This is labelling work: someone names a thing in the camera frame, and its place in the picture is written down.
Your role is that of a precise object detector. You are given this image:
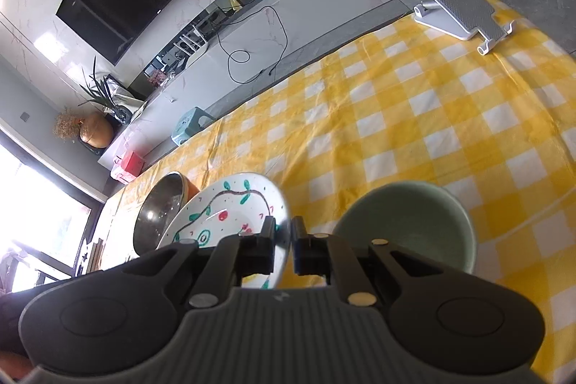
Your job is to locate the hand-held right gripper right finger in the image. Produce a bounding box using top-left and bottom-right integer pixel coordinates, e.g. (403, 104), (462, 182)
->
(290, 215), (451, 309)

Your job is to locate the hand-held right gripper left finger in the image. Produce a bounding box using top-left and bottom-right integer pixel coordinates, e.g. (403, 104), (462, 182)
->
(119, 215), (277, 311)

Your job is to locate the white painted plate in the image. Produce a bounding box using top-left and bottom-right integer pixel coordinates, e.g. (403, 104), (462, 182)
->
(157, 172), (291, 290)

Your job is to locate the green ceramic bowl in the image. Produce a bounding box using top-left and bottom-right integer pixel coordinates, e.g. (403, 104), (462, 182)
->
(333, 181), (477, 277)

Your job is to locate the stainless steel bowl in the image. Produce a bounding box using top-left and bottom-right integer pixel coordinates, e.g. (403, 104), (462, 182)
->
(133, 171), (190, 257)

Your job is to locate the small green plastic stool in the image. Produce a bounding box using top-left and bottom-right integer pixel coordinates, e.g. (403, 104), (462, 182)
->
(172, 107), (216, 146)

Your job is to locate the red box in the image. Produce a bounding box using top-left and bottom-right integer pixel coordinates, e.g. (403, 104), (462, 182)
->
(111, 149), (145, 185)

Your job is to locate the yellow checked tablecloth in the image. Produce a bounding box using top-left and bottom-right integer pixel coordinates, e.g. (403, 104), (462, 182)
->
(96, 0), (576, 384)

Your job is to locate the dried flower bunch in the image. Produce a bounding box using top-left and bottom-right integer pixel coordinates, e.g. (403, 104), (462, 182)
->
(53, 109), (84, 140)

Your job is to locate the golden vase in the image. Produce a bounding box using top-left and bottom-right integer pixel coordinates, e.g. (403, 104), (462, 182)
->
(80, 112), (115, 149)

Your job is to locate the white router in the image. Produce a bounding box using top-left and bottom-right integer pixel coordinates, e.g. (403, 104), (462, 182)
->
(173, 23), (210, 54)

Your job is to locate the green aloe plant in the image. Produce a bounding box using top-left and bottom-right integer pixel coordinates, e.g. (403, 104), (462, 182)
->
(78, 56), (125, 111)

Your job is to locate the white grey phone stand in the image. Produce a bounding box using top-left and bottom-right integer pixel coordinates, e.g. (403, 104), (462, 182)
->
(413, 0), (516, 56)

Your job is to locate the black cable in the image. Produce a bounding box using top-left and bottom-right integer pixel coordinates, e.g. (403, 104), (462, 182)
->
(215, 5), (289, 85)

